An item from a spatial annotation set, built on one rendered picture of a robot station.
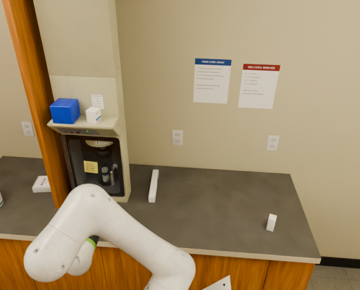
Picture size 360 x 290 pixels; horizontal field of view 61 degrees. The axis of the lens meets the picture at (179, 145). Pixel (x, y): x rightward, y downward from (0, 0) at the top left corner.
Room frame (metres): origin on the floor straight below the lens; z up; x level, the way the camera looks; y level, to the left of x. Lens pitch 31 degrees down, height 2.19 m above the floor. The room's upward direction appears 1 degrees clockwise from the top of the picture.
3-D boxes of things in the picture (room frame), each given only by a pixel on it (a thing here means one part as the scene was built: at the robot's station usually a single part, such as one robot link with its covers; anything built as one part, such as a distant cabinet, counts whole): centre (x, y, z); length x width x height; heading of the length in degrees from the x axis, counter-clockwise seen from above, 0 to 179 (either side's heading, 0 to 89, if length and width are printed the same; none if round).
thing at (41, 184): (1.52, 0.82, 0.96); 0.16 x 0.12 x 0.04; 94
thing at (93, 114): (1.33, 0.42, 1.54); 0.05 x 0.05 x 0.06; 74
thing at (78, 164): (1.38, 0.47, 1.19); 0.30 x 0.01 x 0.40; 86
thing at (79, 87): (1.51, 0.46, 1.32); 0.32 x 0.25 x 0.77; 86
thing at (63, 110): (1.34, 0.55, 1.55); 0.10 x 0.10 x 0.09; 86
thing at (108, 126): (1.33, 0.47, 1.46); 0.32 x 0.11 x 0.10; 86
